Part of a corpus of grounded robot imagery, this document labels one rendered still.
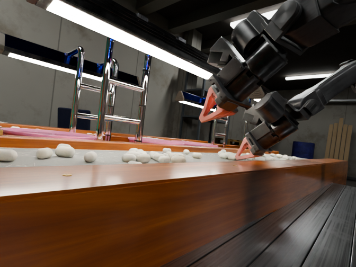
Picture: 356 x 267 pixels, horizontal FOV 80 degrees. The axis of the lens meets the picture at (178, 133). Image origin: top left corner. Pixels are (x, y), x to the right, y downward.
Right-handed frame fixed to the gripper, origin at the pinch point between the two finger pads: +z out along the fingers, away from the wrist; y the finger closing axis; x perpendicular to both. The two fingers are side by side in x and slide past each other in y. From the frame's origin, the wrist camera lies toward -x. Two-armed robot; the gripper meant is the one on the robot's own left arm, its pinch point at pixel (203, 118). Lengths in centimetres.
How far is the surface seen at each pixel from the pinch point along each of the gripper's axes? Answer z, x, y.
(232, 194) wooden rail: -2.5, 18.6, 8.1
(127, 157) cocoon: 13.6, 2.2, 12.9
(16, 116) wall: 209, -168, -3
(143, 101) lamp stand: 22.1, -26.5, -6.9
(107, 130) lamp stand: 49, -32, -7
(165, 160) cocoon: 11.2, 4.4, 4.9
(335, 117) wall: 6, -146, -814
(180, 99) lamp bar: 43, -62, -65
